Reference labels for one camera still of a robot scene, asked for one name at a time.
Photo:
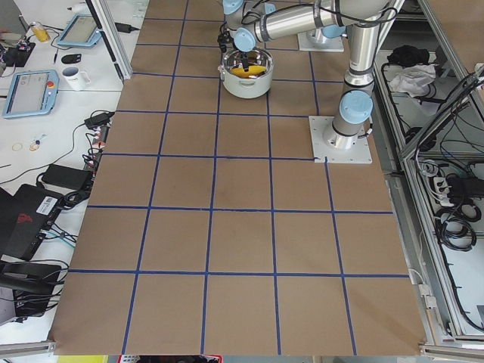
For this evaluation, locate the black laptop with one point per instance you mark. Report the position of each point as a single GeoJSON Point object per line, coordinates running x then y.
{"type": "Point", "coordinates": [24, 217]}

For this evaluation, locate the black power adapter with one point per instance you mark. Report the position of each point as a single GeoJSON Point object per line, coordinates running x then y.
{"type": "Point", "coordinates": [98, 120]}

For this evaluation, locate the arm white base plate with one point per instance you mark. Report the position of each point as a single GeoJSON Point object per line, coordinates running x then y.
{"type": "Point", "coordinates": [330, 147]}
{"type": "Point", "coordinates": [336, 45]}

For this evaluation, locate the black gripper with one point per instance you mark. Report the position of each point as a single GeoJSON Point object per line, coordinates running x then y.
{"type": "Point", "coordinates": [245, 61]}

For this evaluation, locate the black power brick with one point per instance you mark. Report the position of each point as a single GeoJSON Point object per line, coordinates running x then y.
{"type": "Point", "coordinates": [67, 177]}

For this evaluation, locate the blue teach pendant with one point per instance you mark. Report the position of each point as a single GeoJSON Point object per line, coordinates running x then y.
{"type": "Point", "coordinates": [80, 32]}
{"type": "Point", "coordinates": [31, 93]}

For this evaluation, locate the near blue teach pendant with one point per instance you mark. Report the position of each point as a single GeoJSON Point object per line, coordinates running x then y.
{"type": "Point", "coordinates": [31, 93]}

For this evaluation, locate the yellow corn cob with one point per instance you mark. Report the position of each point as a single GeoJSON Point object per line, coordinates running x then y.
{"type": "Point", "coordinates": [253, 71]}

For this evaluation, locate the far blue teach pendant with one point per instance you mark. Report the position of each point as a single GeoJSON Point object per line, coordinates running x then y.
{"type": "Point", "coordinates": [80, 32]}

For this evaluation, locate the aluminium frame post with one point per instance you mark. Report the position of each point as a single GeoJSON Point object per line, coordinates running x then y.
{"type": "Point", "coordinates": [100, 11]}

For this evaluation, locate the yellow bottle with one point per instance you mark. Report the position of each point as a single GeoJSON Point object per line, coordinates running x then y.
{"type": "Point", "coordinates": [39, 31]}

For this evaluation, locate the black computer mouse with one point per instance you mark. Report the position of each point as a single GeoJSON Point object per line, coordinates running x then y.
{"type": "Point", "coordinates": [71, 58]}

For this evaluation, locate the white power strip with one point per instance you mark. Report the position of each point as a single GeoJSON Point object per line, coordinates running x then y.
{"type": "Point", "coordinates": [442, 190]}

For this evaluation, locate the white mug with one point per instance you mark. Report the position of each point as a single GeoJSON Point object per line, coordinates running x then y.
{"type": "Point", "coordinates": [77, 79]}

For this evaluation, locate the white crumpled cloth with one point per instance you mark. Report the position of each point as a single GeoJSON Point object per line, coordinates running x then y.
{"type": "Point", "coordinates": [415, 81]}

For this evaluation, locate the black cloth bundle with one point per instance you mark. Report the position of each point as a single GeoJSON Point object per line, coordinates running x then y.
{"type": "Point", "coordinates": [409, 56]}

